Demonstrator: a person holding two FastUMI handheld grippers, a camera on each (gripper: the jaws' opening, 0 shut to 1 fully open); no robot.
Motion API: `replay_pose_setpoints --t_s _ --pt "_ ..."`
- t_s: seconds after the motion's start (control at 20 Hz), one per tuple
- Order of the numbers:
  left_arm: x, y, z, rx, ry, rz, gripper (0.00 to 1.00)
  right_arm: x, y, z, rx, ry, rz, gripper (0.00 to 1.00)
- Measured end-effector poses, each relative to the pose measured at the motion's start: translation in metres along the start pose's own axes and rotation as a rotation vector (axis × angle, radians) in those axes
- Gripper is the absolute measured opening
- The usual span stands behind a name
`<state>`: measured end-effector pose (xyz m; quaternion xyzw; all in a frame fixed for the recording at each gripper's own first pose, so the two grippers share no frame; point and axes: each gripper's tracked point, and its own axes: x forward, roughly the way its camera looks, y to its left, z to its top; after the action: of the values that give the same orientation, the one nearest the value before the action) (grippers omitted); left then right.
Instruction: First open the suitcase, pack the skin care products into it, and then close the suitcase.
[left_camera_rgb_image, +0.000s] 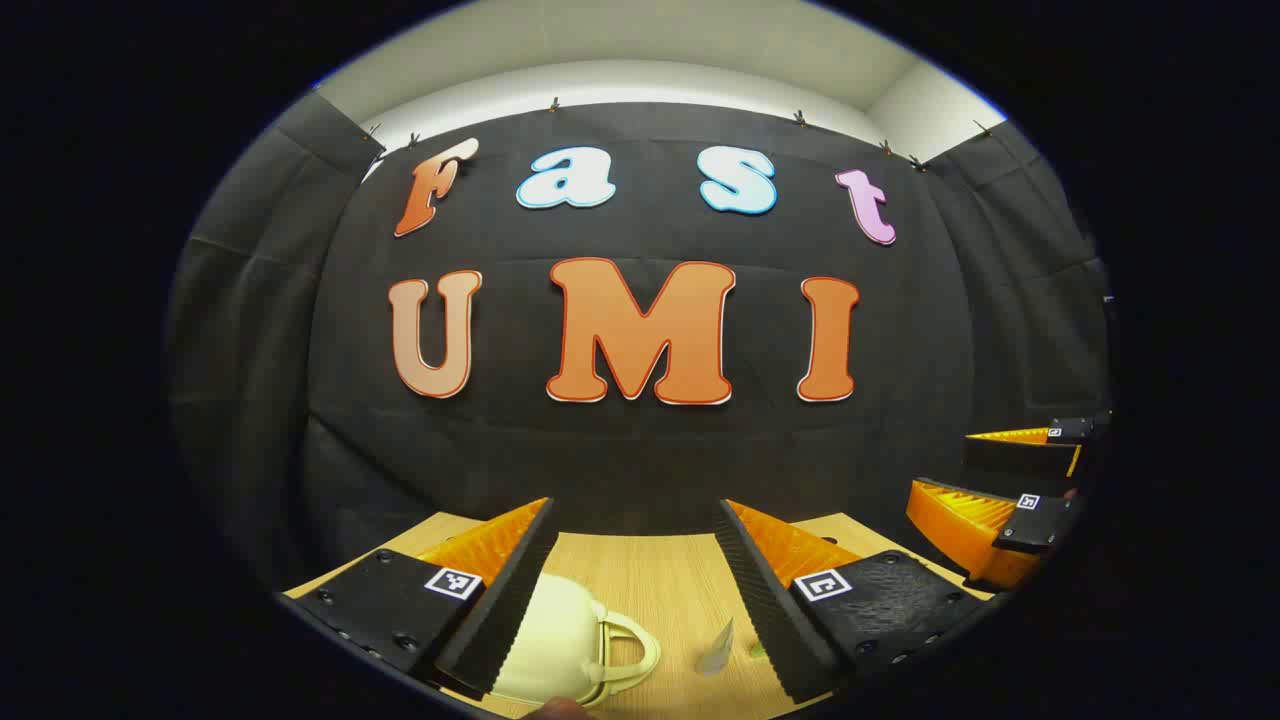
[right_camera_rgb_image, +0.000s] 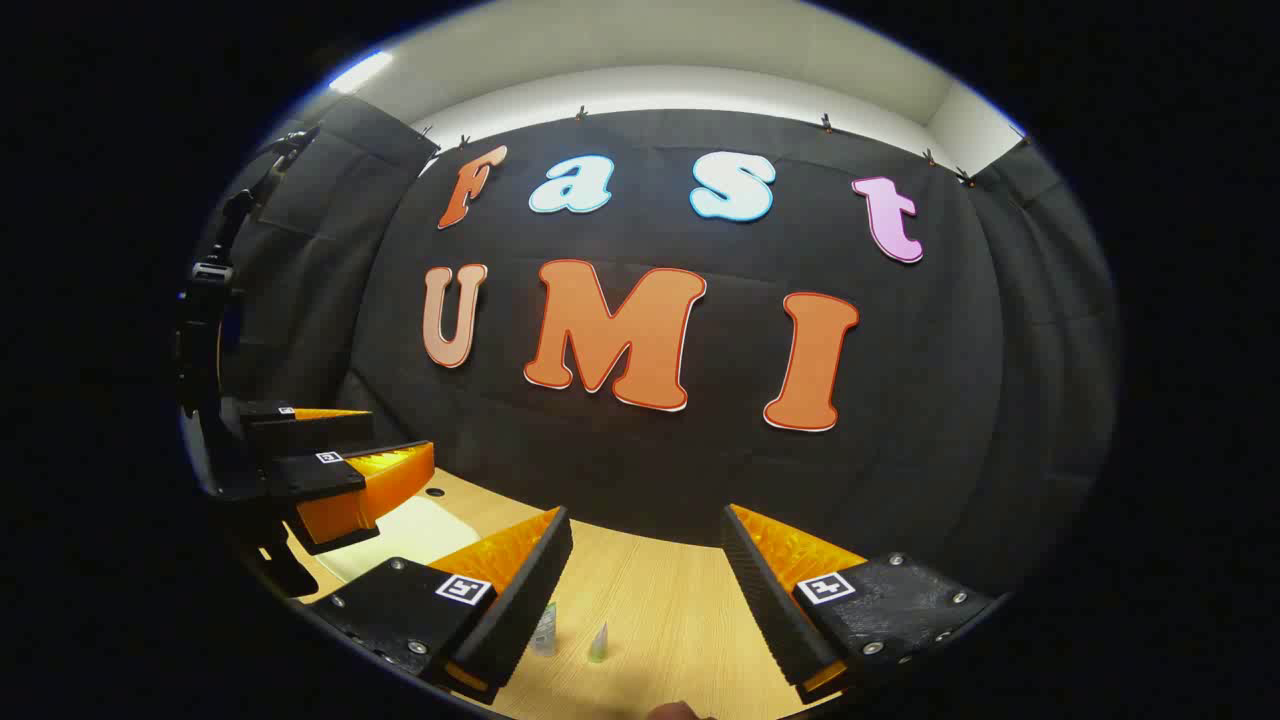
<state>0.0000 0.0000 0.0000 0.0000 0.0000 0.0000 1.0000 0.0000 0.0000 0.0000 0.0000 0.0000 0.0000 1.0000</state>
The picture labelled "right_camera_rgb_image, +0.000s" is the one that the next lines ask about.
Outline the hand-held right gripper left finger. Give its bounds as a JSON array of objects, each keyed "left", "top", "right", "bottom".
[{"left": 300, "top": 505, "right": 576, "bottom": 706}]

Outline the cream small suitcase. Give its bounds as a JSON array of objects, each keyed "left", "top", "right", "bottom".
[{"left": 315, "top": 493, "right": 483, "bottom": 587}]

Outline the black backdrop cloth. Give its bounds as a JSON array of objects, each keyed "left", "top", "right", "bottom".
[{"left": 215, "top": 95, "right": 1121, "bottom": 601}]

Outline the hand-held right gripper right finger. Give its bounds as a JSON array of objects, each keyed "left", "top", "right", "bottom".
[{"left": 720, "top": 503, "right": 1001, "bottom": 706}]

